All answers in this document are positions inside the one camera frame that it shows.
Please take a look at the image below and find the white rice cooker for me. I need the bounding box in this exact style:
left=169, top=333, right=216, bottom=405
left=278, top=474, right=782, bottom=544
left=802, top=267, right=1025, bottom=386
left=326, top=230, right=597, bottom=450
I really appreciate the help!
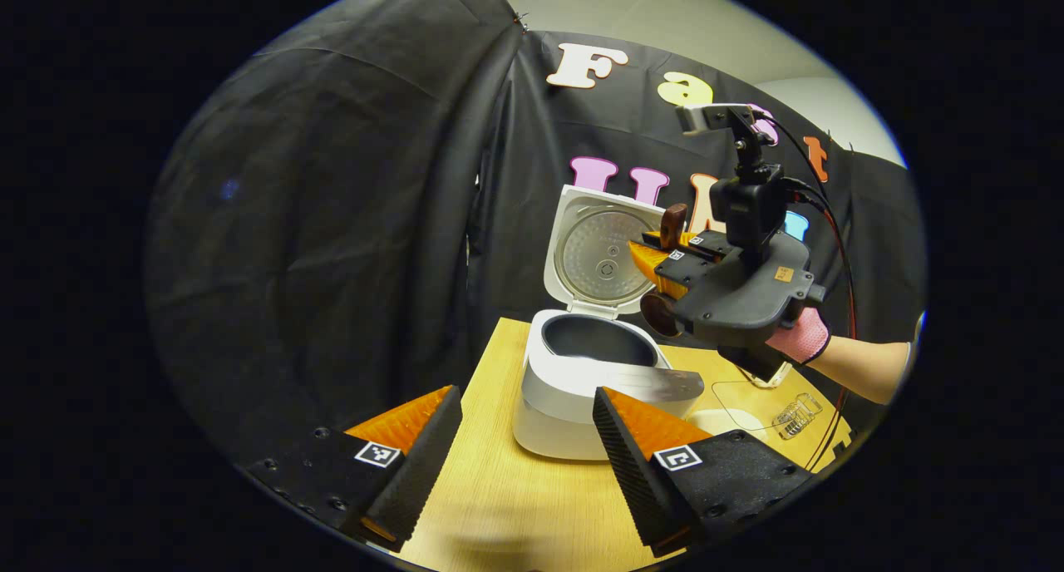
left=512, top=185, right=706, bottom=461

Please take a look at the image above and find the black backdrop cloth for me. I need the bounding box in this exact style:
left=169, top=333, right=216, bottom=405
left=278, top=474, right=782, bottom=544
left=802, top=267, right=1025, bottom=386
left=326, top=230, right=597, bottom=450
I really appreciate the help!
left=143, top=0, right=928, bottom=473

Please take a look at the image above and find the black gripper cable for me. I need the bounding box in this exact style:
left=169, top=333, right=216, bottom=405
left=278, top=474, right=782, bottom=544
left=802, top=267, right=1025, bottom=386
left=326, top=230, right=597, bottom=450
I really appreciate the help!
left=752, top=111, right=849, bottom=473

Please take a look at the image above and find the white toaster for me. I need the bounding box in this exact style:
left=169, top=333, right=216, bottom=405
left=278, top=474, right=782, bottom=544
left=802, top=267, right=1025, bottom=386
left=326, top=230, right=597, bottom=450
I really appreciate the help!
left=740, top=360, right=792, bottom=388

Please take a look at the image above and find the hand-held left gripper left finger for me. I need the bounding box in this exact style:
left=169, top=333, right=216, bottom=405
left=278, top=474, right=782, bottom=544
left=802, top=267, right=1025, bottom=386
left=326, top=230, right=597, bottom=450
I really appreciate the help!
left=248, top=385, right=463, bottom=554

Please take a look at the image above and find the brown wooden spoon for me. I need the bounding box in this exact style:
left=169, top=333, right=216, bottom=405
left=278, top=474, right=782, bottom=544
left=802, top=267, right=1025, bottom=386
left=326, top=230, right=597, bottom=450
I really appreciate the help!
left=640, top=204, right=689, bottom=338

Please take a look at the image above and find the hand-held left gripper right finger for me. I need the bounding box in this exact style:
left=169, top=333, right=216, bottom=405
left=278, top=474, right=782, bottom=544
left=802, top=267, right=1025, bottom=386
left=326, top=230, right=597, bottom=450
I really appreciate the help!
left=592, top=387, right=814, bottom=558

